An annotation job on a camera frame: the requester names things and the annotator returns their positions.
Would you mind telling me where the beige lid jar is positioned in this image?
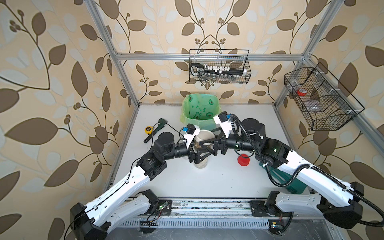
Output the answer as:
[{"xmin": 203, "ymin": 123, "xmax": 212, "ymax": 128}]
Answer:
[
  {"xmin": 195, "ymin": 159, "xmax": 208, "ymax": 169},
  {"xmin": 194, "ymin": 130, "xmax": 215, "ymax": 150}
]

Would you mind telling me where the black wire basket wall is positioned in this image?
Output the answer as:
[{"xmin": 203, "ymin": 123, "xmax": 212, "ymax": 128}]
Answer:
[
  {"xmin": 189, "ymin": 48, "xmax": 252, "ymax": 85},
  {"xmin": 284, "ymin": 62, "xmax": 365, "ymax": 131}
]

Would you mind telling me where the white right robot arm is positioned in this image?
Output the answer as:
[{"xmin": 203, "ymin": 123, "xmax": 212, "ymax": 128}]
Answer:
[{"xmin": 199, "ymin": 112, "xmax": 384, "ymax": 229}]

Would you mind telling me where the black wire basket back wall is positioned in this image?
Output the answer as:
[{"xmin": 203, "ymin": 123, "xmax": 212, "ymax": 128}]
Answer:
[{"xmin": 189, "ymin": 48, "xmax": 252, "ymax": 85}]

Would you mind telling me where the black wire basket right wall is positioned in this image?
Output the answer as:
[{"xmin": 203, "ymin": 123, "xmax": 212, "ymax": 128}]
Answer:
[{"xmin": 284, "ymin": 62, "xmax": 365, "ymax": 131}]

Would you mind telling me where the green bin with bag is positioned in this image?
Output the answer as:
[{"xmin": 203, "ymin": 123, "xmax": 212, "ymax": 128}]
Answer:
[{"xmin": 180, "ymin": 94, "xmax": 221, "ymax": 131}]

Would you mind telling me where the black socket set rail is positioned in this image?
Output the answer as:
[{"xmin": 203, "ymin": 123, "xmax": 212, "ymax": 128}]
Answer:
[{"xmin": 189, "ymin": 63, "xmax": 248, "ymax": 77}]

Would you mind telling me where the red object in basket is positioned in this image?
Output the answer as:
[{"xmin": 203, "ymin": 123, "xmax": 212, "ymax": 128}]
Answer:
[{"xmin": 296, "ymin": 88, "xmax": 308, "ymax": 97}]

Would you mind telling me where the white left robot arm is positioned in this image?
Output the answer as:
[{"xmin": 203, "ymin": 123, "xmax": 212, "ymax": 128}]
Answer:
[{"xmin": 69, "ymin": 132, "xmax": 199, "ymax": 240}]

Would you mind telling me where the red jar lid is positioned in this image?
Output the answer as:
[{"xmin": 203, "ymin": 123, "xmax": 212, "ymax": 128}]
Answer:
[{"xmin": 237, "ymin": 154, "xmax": 250, "ymax": 167}]

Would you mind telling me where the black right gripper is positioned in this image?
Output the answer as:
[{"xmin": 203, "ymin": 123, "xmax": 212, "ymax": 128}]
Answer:
[{"xmin": 200, "ymin": 126, "xmax": 259, "ymax": 155}]

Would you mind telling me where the yellow tape measure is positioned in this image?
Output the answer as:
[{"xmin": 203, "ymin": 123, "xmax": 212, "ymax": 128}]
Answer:
[{"xmin": 145, "ymin": 126, "xmax": 153, "ymax": 135}]

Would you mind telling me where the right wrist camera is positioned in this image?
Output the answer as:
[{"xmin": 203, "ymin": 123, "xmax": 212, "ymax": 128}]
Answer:
[{"xmin": 213, "ymin": 111, "xmax": 239, "ymax": 139}]

